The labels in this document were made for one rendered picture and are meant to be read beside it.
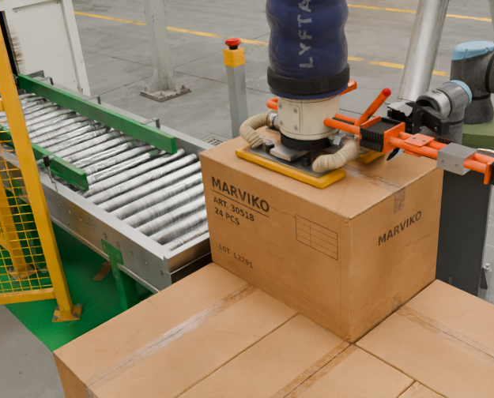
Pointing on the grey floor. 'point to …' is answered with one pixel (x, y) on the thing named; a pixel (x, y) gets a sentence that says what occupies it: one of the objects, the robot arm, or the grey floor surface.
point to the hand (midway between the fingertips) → (390, 135)
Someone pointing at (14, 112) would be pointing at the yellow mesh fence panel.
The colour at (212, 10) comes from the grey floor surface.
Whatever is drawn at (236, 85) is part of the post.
